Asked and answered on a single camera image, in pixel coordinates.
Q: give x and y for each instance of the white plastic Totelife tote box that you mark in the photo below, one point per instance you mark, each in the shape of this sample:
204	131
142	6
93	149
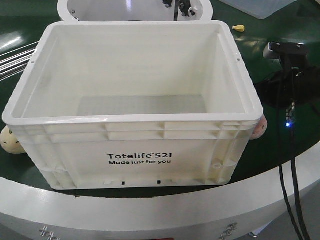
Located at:
134	104

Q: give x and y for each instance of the pink bun toy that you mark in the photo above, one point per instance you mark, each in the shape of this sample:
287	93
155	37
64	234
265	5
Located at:
260	128

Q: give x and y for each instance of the cream yellow bun toy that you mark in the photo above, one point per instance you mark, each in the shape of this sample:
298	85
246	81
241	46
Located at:
10	143

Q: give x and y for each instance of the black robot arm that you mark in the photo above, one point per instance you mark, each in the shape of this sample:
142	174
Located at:
299	86

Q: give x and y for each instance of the small yellow cap piece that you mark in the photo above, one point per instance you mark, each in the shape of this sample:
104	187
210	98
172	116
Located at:
239	28

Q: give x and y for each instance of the metal latch right front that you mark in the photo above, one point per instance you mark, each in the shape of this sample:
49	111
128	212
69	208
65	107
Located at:
228	232

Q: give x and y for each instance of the metal latch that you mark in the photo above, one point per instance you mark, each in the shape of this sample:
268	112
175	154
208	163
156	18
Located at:
49	235
228	232

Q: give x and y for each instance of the green circuit board blue LED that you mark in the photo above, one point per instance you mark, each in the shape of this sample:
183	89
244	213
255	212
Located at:
290	115

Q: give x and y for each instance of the translucent plastic bin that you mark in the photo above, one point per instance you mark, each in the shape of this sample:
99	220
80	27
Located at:
259	9

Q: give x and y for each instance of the metal rods at left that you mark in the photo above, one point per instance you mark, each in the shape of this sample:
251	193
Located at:
15	61

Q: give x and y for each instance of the white round conveyor outer rim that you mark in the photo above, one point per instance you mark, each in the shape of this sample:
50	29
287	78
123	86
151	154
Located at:
252	199

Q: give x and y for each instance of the metal latch left front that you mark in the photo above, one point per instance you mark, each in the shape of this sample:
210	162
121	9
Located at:
49	235

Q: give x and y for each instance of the black bracket in hub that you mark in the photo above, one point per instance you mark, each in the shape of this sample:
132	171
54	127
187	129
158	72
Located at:
181	6

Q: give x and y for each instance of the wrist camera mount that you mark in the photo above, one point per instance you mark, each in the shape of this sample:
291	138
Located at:
291	55

